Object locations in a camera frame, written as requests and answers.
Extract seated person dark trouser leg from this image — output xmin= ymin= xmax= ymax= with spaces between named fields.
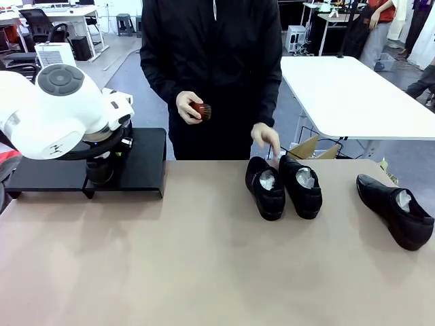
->
xmin=405 ymin=64 xmax=435 ymax=113

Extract person's right forearm black sleeve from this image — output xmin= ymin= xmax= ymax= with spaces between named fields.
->
xmin=139 ymin=60 xmax=183 ymax=113

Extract white computer case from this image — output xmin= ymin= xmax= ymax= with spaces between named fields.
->
xmin=287 ymin=25 xmax=309 ymax=54

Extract person's left hand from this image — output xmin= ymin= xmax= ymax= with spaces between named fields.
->
xmin=250 ymin=122 xmax=281 ymax=161

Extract black hanging apron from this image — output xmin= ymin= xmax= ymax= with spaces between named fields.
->
xmin=343 ymin=3 xmax=373 ymax=58

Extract red-brown wooden shoe brush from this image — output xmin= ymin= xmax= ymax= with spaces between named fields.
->
xmin=190 ymin=101 xmax=213 ymax=122

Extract black shoe stand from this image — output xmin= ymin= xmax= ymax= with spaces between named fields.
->
xmin=5 ymin=127 xmax=168 ymax=200

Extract person's left forearm black sleeve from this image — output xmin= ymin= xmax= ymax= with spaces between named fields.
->
xmin=253 ymin=77 xmax=283 ymax=129

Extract black computer tower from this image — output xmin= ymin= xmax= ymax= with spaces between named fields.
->
xmin=70 ymin=35 xmax=93 ymax=62

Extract white office desk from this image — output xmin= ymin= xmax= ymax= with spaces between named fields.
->
xmin=0 ymin=5 xmax=110 ymax=62

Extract dark hanging garment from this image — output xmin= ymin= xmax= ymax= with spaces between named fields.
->
xmin=404 ymin=0 xmax=430 ymax=57

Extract dark grey bag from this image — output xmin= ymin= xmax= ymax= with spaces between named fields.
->
xmin=0 ymin=159 xmax=22 ymax=213

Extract red cloth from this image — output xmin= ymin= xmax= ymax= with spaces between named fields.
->
xmin=0 ymin=149 xmax=24 ymax=177

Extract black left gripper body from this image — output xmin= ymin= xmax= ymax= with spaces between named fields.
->
xmin=84 ymin=149 xmax=116 ymax=164

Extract clear plastic storage box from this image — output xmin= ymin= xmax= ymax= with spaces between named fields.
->
xmin=373 ymin=52 xmax=398 ymax=72

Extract white tissue paper shoe stuffing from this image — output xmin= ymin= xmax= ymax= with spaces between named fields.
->
xmin=260 ymin=169 xmax=280 ymax=191
xmin=294 ymin=166 xmax=319 ymax=188
xmin=394 ymin=189 xmax=417 ymax=215

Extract person's right hand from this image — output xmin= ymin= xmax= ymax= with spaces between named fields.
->
xmin=175 ymin=90 xmax=205 ymax=123

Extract black wire frame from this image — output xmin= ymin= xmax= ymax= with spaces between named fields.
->
xmin=297 ymin=124 xmax=347 ymax=160

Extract black corrugated cable hose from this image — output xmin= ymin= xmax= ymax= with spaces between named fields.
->
xmin=59 ymin=118 xmax=134 ymax=161

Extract brown cardboard box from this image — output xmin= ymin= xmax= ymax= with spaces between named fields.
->
xmin=288 ymin=134 xmax=342 ymax=160

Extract white table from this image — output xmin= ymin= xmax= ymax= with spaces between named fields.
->
xmin=280 ymin=56 xmax=435 ymax=160

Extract black pole stand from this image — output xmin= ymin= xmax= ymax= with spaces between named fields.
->
xmin=336 ymin=0 xmax=358 ymax=59

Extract wooden top background table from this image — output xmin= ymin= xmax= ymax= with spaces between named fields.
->
xmin=317 ymin=12 xmax=370 ymax=57

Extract black office chair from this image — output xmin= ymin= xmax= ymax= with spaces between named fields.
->
xmin=0 ymin=50 xmax=41 ymax=84
xmin=18 ymin=8 xmax=71 ymax=45

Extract person body in black jacket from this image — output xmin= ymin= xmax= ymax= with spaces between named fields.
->
xmin=139 ymin=0 xmax=283 ymax=161

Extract white air purifier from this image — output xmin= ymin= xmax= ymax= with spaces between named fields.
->
xmin=35 ymin=42 xmax=76 ymax=69

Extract white hanging cloth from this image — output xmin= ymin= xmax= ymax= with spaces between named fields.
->
xmin=409 ymin=0 xmax=435 ymax=71

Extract cream hanging garment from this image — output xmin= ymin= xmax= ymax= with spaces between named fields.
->
xmin=387 ymin=0 xmax=408 ymax=48

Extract mannequin red top grey trousers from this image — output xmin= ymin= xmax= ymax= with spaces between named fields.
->
xmin=359 ymin=0 xmax=398 ymax=71

